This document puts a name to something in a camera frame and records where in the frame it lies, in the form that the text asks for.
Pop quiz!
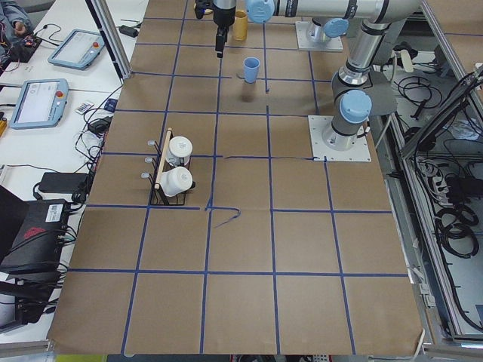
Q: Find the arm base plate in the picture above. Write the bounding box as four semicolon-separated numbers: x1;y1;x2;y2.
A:
308;115;371;162
295;21;343;53

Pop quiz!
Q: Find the light blue cup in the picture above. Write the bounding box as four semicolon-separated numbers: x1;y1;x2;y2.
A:
243;57;260;84

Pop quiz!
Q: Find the black power adapter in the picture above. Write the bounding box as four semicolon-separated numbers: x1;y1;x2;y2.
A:
38;172;88;194

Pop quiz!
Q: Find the black computer box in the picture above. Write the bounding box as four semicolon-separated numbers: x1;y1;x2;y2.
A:
1;187;71;284

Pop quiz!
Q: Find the black wire mug rack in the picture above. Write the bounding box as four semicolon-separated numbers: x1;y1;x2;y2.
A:
141;127;196;206

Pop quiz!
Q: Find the white mug rear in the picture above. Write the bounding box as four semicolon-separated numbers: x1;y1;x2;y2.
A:
166;136;193;167

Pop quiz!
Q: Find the white mug front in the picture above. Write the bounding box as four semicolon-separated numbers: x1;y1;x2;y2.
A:
161;166;195;197

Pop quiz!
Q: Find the small black power brick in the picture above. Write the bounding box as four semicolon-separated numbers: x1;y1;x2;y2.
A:
118;25;139;38

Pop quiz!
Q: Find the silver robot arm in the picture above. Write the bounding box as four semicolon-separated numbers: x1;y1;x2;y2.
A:
245;1;421;151
306;17;349;51

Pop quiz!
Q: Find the teach pendant far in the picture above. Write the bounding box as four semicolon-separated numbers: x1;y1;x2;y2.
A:
48;29;105;70

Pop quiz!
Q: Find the aluminium frame post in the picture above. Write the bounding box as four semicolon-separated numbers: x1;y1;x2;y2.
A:
85;0;131;80

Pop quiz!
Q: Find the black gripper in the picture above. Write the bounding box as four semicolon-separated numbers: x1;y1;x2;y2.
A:
213;0;236;58

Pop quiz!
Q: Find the teach pendant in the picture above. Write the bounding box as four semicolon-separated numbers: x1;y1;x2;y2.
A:
48;29;105;70
8;78;69;130

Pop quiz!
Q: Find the grey office chair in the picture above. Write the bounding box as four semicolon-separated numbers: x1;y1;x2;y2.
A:
364;41;420;121

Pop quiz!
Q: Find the teach pendant near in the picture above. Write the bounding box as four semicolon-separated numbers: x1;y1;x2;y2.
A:
8;78;69;130

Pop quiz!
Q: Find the bamboo chopstick holder cup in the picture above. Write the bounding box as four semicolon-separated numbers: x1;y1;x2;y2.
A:
232;10;248;41

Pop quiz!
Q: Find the white mug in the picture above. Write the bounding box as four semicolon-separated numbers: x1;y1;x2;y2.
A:
161;166;195;197
166;136;193;167

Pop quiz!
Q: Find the small remote control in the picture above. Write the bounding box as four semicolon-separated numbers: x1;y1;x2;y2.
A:
75;100;94;115

